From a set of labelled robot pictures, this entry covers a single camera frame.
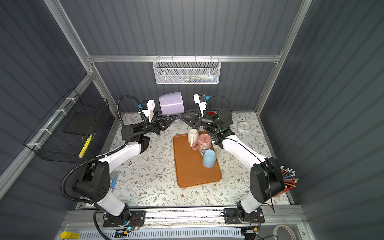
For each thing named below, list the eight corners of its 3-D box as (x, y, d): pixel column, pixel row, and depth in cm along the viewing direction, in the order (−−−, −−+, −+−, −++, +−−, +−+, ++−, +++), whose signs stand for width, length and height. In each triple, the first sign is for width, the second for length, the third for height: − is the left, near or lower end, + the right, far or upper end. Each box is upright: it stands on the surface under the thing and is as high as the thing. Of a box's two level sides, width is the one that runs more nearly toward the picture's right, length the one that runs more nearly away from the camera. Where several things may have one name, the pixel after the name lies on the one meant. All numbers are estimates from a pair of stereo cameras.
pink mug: (200, 157, 96) (200, 148, 88) (192, 149, 100) (192, 140, 92) (212, 148, 101) (214, 139, 92) (204, 141, 105) (205, 131, 96)
